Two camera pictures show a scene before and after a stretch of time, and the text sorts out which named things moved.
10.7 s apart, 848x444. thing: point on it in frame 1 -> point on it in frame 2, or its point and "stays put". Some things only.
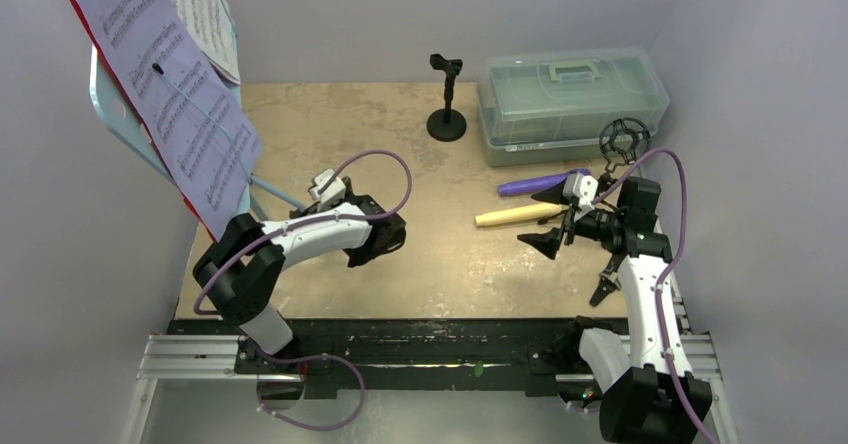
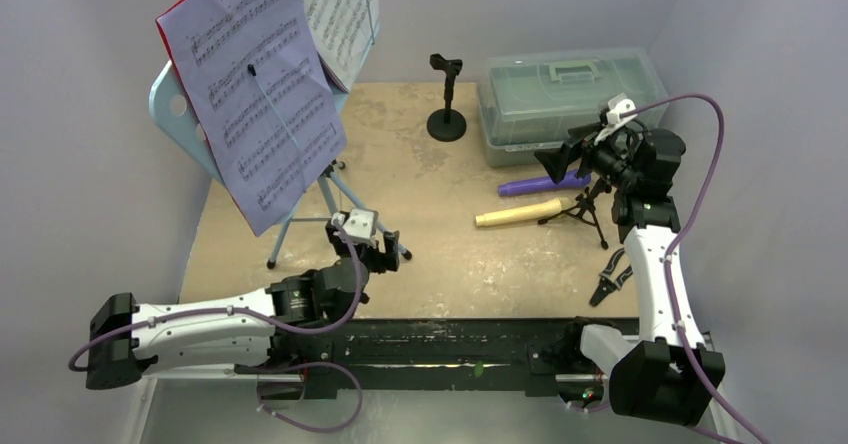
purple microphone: (528, 185) stays put
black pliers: (608, 280) stays put
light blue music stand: (112, 102) -> (173, 106)
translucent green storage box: (568, 106) stays put
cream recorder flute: (517, 214) stays put
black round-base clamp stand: (447, 125) stays put
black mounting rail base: (356, 355) stays put
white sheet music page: (204, 5) -> (342, 7)
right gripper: (569, 222) -> (582, 156)
